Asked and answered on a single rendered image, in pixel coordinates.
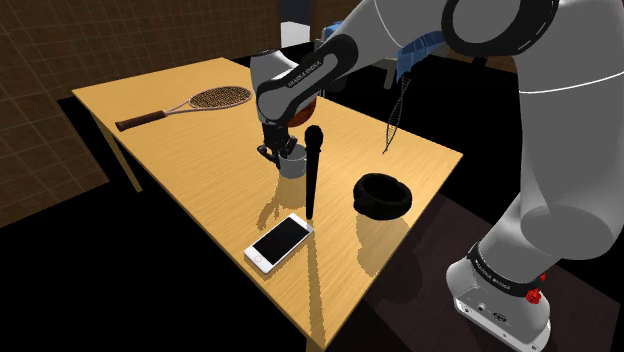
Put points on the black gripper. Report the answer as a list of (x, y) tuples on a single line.
[(274, 134)]

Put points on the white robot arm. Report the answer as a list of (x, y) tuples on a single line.
[(560, 146)]

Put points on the grey cup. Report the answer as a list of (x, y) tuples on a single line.
[(294, 166)]

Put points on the black microphone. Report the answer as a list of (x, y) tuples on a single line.
[(313, 168)]

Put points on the orange basketball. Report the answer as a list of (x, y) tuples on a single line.
[(303, 113)]

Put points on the light wooden table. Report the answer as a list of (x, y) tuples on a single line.
[(204, 161)]

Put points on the brown tennis racket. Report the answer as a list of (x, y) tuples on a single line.
[(219, 98)]

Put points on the white smartphone with black screen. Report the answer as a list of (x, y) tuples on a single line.
[(280, 242)]

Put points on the black round bowl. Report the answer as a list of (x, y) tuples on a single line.
[(382, 196)]

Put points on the dark mesh net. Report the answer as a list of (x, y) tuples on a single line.
[(394, 117)]

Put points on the dark robot stand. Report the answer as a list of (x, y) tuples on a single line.
[(419, 297)]

